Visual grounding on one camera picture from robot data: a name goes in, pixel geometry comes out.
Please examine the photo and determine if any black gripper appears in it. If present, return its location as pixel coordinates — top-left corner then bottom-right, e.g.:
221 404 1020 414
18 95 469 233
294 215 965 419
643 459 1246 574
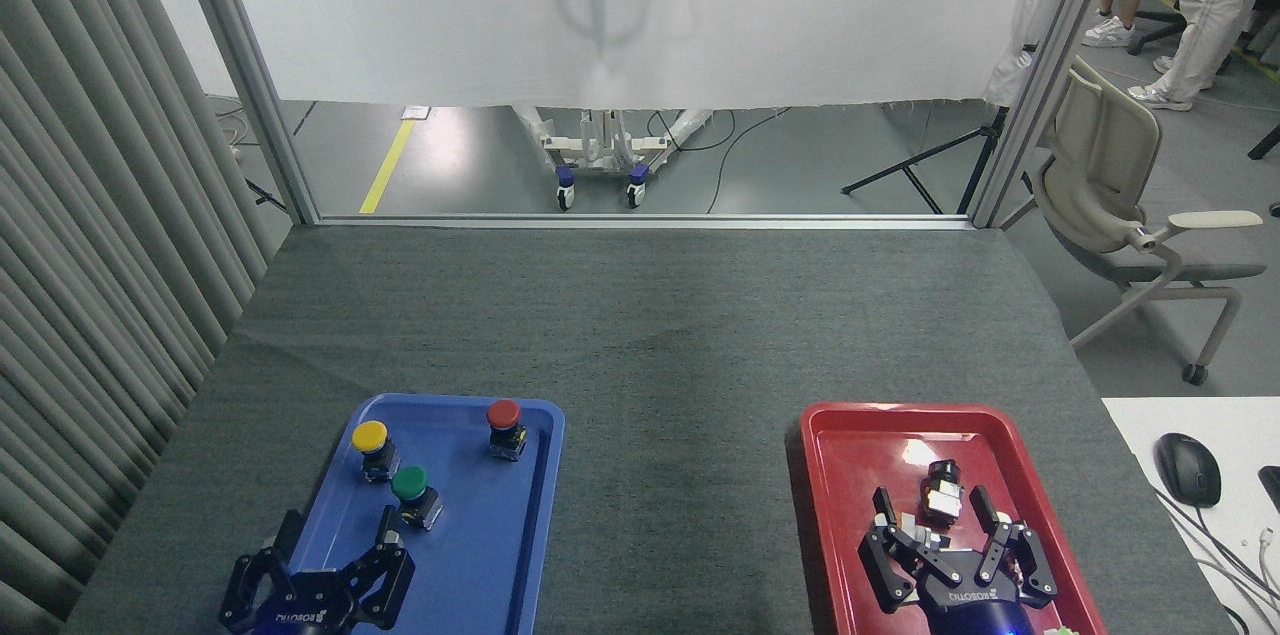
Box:
219 505 416 635
860 485 1059 635

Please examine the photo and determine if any green push button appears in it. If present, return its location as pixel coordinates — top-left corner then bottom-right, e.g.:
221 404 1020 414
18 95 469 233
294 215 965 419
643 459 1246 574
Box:
390 464 445 532

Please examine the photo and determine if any yellow push button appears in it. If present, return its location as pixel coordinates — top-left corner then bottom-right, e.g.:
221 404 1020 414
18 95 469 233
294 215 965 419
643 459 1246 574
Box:
351 420 402 485

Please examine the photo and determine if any red push button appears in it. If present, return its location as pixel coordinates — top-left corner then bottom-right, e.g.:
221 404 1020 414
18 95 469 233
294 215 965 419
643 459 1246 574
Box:
486 399 530 463

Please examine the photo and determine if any red plastic tray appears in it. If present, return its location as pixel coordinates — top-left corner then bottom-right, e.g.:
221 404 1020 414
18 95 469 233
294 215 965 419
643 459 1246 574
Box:
799 402 1110 635

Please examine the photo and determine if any blue plastic tray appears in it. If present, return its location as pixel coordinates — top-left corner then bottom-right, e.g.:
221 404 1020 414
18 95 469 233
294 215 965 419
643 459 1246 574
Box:
260 393 567 635

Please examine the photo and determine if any black computer mouse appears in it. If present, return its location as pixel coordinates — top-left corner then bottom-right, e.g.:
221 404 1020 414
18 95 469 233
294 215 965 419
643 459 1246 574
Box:
1154 432 1224 509

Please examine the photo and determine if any white side table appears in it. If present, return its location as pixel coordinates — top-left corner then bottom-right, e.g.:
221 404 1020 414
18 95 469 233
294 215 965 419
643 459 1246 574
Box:
1100 396 1280 635

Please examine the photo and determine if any black tripod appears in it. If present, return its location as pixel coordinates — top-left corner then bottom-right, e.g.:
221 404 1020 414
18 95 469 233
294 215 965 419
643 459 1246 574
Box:
840 105 1036 217

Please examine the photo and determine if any beige office chair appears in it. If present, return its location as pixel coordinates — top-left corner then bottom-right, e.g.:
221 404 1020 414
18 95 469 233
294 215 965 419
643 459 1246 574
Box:
998 55 1269 387

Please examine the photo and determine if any grey ribbed curtain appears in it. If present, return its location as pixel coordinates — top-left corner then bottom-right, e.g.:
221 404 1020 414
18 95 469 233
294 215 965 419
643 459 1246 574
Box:
0 0 273 635

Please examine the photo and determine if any white stand on wheels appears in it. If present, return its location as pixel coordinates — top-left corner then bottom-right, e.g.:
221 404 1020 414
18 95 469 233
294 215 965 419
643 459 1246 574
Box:
513 105 717 212

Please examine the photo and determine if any black office chair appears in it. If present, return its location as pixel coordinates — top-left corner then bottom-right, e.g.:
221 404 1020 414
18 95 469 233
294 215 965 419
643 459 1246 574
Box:
1128 0 1280 76

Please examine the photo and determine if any white hanging sheet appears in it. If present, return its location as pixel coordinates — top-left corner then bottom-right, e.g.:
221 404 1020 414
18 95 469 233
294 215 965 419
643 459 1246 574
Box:
208 0 1079 112

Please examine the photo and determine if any standing person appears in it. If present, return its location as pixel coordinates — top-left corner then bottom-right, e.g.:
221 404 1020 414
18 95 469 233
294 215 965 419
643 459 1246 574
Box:
1127 0 1280 113

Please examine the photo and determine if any white and orange switch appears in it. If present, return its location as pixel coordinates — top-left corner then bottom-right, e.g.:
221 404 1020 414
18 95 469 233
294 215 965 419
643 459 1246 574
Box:
895 513 951 552

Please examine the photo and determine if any black and white switch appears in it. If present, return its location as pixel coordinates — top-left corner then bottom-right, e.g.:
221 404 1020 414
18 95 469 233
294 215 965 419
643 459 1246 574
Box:
919 459 967 527

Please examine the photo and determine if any grey cable on side table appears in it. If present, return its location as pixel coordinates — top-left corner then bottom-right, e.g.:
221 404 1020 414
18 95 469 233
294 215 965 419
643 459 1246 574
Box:
1150 485 1280 606

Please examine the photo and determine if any white cable on side table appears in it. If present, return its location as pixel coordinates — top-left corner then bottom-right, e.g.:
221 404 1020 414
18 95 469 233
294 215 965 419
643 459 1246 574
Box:
1252 527 1280 606

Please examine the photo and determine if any silver frame rail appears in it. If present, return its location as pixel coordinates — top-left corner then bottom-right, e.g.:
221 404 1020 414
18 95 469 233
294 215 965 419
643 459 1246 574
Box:
316 212 977 232

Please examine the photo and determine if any black floor cable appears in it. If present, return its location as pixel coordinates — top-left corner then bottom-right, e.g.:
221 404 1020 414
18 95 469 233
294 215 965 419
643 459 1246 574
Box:
645 107 793 215

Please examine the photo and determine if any silver frame post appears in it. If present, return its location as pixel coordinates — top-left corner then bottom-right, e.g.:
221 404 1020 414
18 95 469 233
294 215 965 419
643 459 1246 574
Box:
963 0 1134 232
163 0 322 227

